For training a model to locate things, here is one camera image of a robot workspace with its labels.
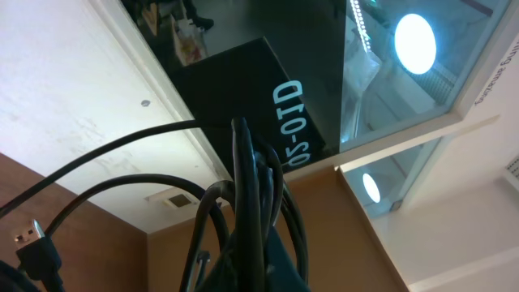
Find black USB cable bundle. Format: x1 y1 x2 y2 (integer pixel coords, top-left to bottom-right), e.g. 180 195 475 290
0 117 311 292

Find black sign white letters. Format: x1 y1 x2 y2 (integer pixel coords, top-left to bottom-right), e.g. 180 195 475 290
169 38 325 173

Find small round ceiling lamp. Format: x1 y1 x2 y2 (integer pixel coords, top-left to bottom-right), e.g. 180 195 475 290
362 173 381 203

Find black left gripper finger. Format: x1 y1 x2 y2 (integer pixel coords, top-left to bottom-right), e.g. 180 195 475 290
266 227 311 292

